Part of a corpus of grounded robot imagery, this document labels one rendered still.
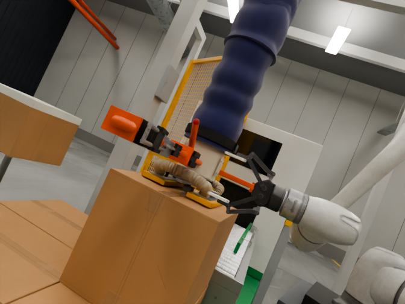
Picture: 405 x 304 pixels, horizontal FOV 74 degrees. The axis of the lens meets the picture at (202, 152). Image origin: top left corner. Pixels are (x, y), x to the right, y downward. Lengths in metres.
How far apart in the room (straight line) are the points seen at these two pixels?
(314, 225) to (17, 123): 1.88
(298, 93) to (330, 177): 3.28
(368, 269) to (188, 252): 0.71
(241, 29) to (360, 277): 1.06
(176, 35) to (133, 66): 9.93
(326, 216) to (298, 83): 10.46
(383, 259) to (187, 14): 2.34
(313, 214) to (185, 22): 2.23
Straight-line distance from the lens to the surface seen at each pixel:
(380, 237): 11.24
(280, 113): 10.73
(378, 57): 9.76
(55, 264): 1.15
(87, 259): 0.99
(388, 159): 1.02
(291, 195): 0.80
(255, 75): 1.13
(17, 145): 2.13
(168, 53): 2.61
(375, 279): 1.24
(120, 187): 0.91
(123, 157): 2.48
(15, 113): 2.19
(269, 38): 1.19
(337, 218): 0.81
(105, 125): 0.56
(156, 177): 1.00
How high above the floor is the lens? 1.07
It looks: 3 degrees up
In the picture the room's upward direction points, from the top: 24 degrees clockwise
